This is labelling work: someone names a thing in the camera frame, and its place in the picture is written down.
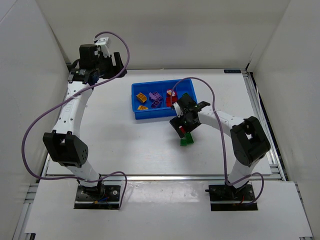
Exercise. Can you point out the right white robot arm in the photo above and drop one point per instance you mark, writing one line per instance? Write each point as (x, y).
(248, 138)

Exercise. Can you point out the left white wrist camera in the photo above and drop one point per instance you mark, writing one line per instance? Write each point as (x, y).
(104, 45)

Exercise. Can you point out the right blue table label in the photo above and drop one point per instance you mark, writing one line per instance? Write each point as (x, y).
(232, 71)

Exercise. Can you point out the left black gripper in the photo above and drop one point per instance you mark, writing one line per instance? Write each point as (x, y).
(110, 66)

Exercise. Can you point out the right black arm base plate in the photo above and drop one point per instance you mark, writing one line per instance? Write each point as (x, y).
(224, 198)

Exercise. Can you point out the red half-round lego brick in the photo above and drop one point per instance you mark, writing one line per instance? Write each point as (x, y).
(169, 103)

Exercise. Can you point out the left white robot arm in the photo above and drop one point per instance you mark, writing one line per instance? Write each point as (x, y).
(63, 143)

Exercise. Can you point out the green lego brick small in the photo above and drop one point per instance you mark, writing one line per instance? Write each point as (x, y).
(183, 142)

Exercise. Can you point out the blue divided plastic bin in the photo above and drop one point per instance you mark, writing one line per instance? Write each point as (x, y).
(146, 87)

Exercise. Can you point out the purple lego brick studs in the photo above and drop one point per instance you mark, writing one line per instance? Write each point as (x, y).
(156, 104)

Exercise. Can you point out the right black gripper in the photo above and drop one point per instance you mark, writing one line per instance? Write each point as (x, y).
(181, 125)

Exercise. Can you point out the red oval lego brick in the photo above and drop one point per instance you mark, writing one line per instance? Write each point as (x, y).
(170, 93)

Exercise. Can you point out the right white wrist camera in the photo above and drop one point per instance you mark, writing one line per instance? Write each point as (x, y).
(177, 109)

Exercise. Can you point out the red long lego brick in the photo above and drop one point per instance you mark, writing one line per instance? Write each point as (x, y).
(171, 99)

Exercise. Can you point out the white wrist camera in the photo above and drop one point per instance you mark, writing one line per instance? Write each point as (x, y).
(177, 109)
(104, 45)

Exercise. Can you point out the yellow lego brick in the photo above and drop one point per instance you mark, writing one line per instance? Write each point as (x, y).
(142, 107)
(141, 97)

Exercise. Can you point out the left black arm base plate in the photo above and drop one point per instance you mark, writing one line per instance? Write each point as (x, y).
(105, 196)

